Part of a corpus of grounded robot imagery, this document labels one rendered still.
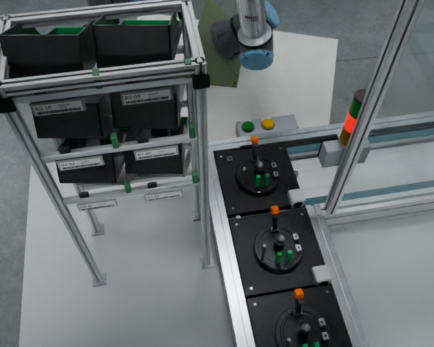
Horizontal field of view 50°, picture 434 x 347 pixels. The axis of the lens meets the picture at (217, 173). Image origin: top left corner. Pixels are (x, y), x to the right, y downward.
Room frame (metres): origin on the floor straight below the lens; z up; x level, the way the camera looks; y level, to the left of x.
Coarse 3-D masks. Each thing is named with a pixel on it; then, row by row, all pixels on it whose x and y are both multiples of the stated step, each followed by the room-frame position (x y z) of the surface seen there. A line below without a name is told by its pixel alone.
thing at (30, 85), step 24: (168, 0) 0.76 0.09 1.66; (24, 24) 0.70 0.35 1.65; (48, 24) 0.71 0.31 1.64; (72, 72) 0.56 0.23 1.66; (120, 72) 0.57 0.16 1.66; (144, 72) 0.57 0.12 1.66; (168, 72) 0.58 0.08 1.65; (192, 72) 0.58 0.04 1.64; (0, 96) 0.53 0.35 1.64; (192, 96) 0.76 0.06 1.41; (192, 120) 0.76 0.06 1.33; (24, 144) 0.53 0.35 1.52; (192, 144) 0.75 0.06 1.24; (192, 168) 0.75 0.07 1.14; (48, 192) 0.53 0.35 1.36; (192, 216) 0.75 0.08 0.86
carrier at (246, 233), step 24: (264, 216) 0.69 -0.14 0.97; (288, 216) 0.70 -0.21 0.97; (240, 240) 0.61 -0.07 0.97; (264, 240) 0.60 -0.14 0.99; (288, 240) 0.60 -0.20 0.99; (312, 240) 0.62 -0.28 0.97; (240, 264) 0.54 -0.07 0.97; (264, 264) 0.53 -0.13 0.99; (288, 264) 0.53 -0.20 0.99; (312, 264) 0.54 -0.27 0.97; (264, 288) 0.47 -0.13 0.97; (288, 288) 0.47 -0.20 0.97
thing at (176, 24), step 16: (96, 32) 0.64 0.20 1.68; (112, 32) 0.64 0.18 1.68; (128, 32) 0.64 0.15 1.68; (144, 32) 0.64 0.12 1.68; (160, 32) 0.64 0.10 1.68; (176, 32) 0.74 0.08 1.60; (96, 48) 0.63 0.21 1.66; (112, 48) 0.63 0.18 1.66; (128, 48) 0.63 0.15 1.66; (144, 48) 0.63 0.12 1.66; (160, 48) 0.63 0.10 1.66; (176, 48) 0.72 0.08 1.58; (96, 64) 0.62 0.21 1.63; (112, 64) 0.62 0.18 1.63; (128, 64) 0.62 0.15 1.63
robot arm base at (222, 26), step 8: (216, 24) 1.45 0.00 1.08; (224, 24) 1.44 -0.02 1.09; (232, 24) 1.42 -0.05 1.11; (216, 32) 1.42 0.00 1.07; (224, 32) 1.41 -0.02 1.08; (232, 32) 1.40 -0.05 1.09; (216, 40) 1.39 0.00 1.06; (224, 40) 1.39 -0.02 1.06; (232, 40) 1.38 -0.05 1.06; (216, 48) 1.38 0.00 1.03; (224, 48) 1.37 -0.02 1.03; (232, 48) 1.38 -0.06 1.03; (224, 56) 1.37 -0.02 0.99; (232, 56) 1.38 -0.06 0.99
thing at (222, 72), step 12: (204, 12) 1.50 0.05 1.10; (216, 12) 1.56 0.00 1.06; (204, 24) 1.44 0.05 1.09; (204, 36) 1.39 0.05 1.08; (204, 48) 1.37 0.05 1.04; (216, 60) 1.36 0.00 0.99; (228, 60) 1.38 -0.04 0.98; (216, 72) 1.36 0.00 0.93; (228, 72) 1.36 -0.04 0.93; (216, 84) 1.36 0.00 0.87; (228, 84) 1.35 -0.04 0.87
